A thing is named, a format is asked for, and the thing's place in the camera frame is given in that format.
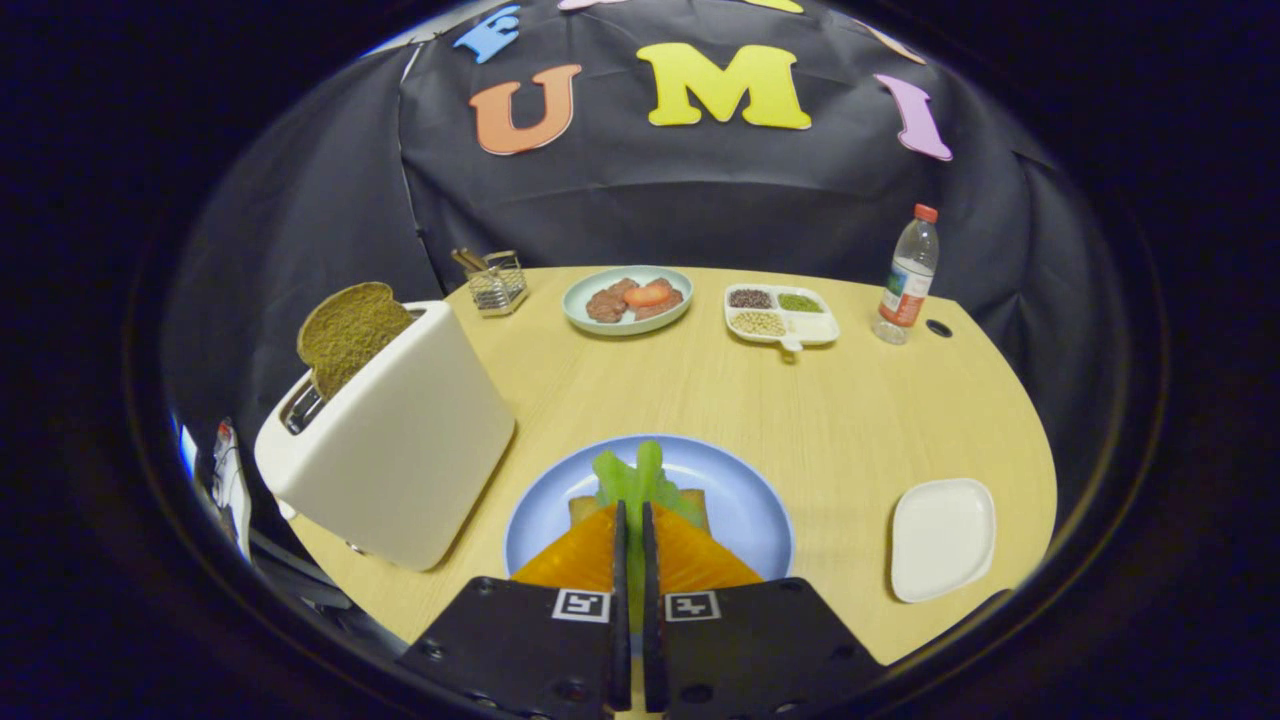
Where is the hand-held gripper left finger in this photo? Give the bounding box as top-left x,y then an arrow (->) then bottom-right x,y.
397,500 -> 633,720

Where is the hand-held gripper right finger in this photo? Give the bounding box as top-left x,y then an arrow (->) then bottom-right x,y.
642,500 -> 886,720

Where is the green lettuce leaf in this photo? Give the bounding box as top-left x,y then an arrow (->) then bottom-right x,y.
592,440 -> 709,641

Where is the brown toast slice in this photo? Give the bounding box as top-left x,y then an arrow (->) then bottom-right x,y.
568,488 -> 713,531
297,282 -> 416,401

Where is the blue round plate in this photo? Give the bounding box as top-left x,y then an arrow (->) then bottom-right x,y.
503,433 -> 796,586

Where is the white toaster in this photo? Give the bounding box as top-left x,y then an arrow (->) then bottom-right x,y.
254,300 -> 517,573

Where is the pale green round plate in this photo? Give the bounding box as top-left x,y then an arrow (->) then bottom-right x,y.
562,265 -> 695,337

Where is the white square plate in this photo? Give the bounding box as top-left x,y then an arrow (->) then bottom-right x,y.
890,478 -> 997,604

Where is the white divided tray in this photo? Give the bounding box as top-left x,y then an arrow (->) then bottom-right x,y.
724,283 -> 841,353

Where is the black backdrop cloth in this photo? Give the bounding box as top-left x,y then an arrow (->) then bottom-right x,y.
160,0 -> 1131,561

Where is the clear plastic water bottle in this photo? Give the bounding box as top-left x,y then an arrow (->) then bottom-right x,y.
872,204 -> 941,346

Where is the small wire basket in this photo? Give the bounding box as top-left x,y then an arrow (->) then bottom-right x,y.
466,250 -> 529,318

